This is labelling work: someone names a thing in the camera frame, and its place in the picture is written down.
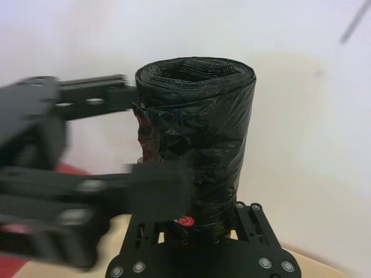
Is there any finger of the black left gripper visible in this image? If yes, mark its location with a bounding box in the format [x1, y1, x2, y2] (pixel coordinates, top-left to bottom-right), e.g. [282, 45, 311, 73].
[0, 160, 195, 269]

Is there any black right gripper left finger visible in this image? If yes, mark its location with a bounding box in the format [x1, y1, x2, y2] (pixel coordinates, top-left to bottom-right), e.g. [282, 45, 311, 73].
[105, 213, 166, 278]

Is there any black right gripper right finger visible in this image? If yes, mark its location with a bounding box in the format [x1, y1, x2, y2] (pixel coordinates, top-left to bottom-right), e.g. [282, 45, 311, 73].
[231, 202, 303, 278]

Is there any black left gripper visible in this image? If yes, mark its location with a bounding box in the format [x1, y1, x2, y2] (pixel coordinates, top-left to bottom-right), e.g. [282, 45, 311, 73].
[0, 74, 143, 172]

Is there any black garbage bag roll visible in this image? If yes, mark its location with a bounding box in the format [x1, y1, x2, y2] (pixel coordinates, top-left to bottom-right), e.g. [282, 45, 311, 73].
[134, 57, 259, 237]

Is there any red object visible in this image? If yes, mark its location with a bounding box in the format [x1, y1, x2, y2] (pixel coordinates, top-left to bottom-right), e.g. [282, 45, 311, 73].
[0, 162, 89, 278]

